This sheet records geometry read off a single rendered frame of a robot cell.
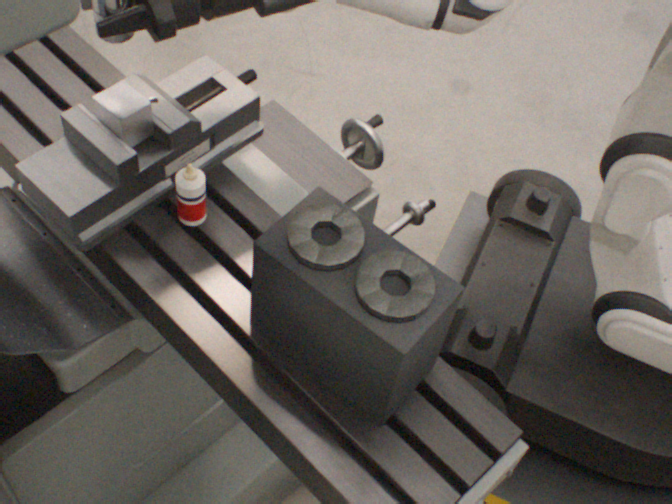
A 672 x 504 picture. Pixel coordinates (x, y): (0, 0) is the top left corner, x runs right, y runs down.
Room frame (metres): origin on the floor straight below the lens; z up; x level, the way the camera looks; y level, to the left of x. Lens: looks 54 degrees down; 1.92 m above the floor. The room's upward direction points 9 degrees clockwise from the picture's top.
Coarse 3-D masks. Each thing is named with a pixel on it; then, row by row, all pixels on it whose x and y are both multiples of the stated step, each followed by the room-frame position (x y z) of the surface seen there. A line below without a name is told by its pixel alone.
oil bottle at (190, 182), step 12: (192, 168) 0.75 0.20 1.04; (180, 180) 0.74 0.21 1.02; (192, 180) 0.74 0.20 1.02; (204, 180) 0.75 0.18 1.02; (180, 192) 0.73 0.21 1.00; (192, 192) 0.73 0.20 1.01; (204, 192) 0.74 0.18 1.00; (180, 204) 0.73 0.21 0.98; (192, 204) 0.73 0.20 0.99; (204, 204) 0.74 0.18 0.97; (180, 216) 0.73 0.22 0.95; (192, 216) 0.73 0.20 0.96; (204, 216) 0.74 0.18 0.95
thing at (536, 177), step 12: (528, 168) 1.28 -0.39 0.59; (504, 180) 1.26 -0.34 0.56; (516, 180) 1.25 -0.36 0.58; (528, 180) 1.24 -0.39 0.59; (540, 180) 1.24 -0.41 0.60; (552, 180) 1.25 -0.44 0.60; (492, 192) 1.25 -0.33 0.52; (564, 192) 1.23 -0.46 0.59; (492, 204) 1.25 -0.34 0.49; (576, 204) 1.22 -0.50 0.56; (576, 216) 1.20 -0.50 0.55
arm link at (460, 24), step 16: (368, 0) 0.91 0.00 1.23; (384, 0) 0.91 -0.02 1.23; (400, 0) 0.91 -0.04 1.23; (416, 0) 0.91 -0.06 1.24; (432, 0) 0.91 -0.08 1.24; (448, 0) 0.92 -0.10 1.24; (464, 0) 0.90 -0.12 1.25; (400, 16) 0.91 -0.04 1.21; (416, 16) 0.91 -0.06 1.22; (432, 16) 0.91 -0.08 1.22; (448, 16) 0.91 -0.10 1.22; (464, 16) 0.91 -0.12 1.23; (480, 16) 0.89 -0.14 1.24; (464, 32) 0.92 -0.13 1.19
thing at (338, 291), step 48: (288, 240) 0.58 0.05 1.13; (336, 240) 0.60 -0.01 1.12; (384, 240) 0.61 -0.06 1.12; (288, 288) 0.55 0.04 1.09; (336, 288) 0.54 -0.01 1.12; (384, 288) 0.55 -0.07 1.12; (432, 288) 0.55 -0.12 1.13; (288, 336) 0.55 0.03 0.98; (336, 336) 0.51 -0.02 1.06; (384, 336) 0.49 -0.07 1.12; (432, 336) 0.52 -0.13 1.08; (336, 384) 0.50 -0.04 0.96; (384, 384) 0.47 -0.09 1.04
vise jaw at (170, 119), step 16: (128, 80) 0.88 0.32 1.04; (144, 80) 0.89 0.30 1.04; (144, 96) 0.86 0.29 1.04; (160, 96) 0.86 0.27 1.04; (160, 112) 0.83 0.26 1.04; (176, 112) 0.84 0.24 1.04; (160, 128) 0.81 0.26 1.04; (176, 128) 0.81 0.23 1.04; (192, 128) 0.83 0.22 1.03; (176, 144) 0.80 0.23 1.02
